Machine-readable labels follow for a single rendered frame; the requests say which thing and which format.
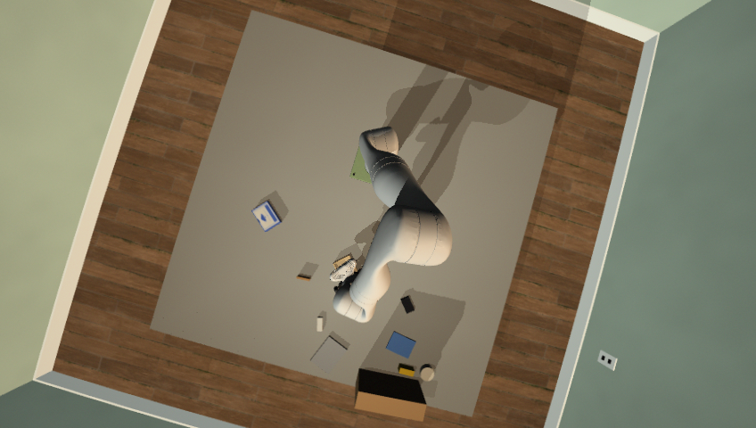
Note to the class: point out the blue and white box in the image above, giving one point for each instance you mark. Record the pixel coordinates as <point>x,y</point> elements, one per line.
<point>266,216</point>

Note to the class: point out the yellow block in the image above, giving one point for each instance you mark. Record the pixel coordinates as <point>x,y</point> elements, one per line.
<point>406,371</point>

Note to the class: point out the covered wooden puzzle box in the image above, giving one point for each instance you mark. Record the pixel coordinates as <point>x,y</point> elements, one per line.
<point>342,259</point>

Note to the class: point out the white wall socket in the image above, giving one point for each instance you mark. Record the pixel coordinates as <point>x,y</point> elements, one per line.
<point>607,360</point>

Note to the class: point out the beige cylinder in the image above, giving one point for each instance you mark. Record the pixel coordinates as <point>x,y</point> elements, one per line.
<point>427,374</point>

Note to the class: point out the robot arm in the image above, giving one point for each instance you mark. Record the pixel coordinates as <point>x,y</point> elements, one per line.
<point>413,236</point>

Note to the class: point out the blue flat square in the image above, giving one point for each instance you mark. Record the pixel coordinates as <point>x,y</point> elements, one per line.
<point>401,345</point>

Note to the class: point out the small brown block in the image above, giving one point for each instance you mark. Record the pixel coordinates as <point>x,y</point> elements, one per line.
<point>304,276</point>

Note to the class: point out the beige table with dark legs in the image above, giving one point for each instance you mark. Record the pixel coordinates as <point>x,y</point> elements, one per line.
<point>283,148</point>

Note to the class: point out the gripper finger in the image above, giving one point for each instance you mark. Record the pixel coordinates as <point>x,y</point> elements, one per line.
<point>341,287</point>

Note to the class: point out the small black block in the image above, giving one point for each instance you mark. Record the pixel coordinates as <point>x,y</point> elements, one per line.
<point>407,305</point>

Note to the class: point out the large brown box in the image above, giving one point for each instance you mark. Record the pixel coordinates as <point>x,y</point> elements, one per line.
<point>390,407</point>

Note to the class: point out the grey flat board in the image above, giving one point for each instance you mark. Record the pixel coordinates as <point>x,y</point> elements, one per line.
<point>328,354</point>

